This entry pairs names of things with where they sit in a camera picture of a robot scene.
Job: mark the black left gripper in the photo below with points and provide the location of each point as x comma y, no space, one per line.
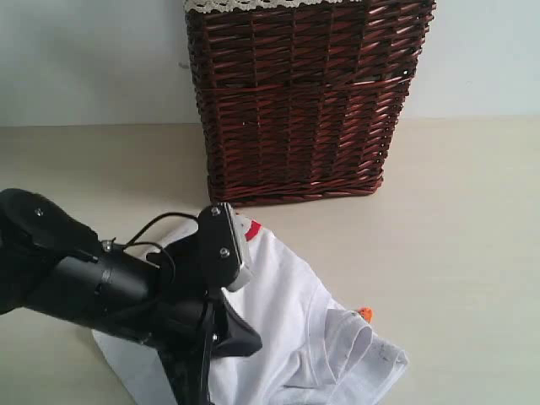
189,323

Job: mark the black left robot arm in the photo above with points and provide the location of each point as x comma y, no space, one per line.
55,265

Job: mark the orange neck label tag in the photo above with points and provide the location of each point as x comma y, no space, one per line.
366,313

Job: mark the dark red wicker basket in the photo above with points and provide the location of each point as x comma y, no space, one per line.
300,104

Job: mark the white t-shirt red lettering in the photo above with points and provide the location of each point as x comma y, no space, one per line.
314,351

